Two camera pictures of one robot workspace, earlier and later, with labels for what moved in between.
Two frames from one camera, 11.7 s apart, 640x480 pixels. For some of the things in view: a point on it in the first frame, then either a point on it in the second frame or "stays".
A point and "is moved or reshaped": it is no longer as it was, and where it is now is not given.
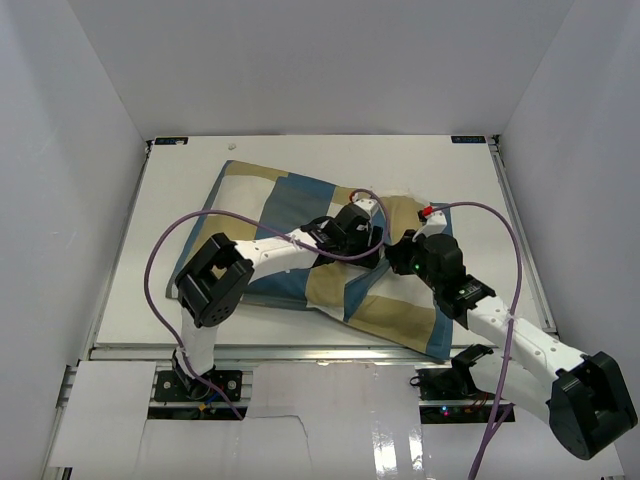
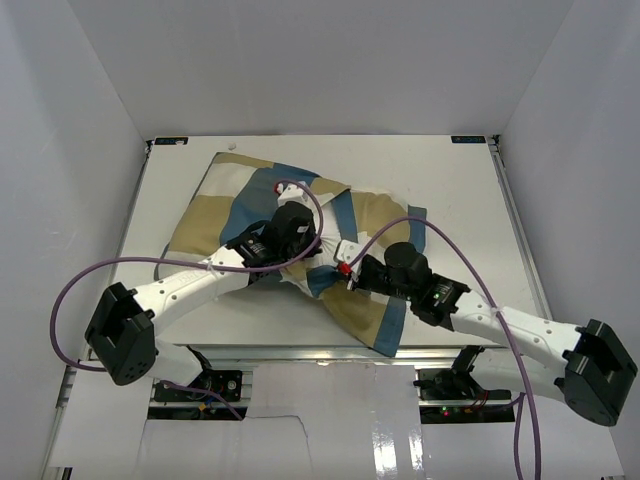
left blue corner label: x=170 y=140 stays
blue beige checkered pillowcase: x=246 y=202 is moved or reshaped
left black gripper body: x=349 y=247 → x=300 y=247
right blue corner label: x=468 y=139 stays
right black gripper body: x=411 y=259 → x=375 y=278
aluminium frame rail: x=263 y=353 stays
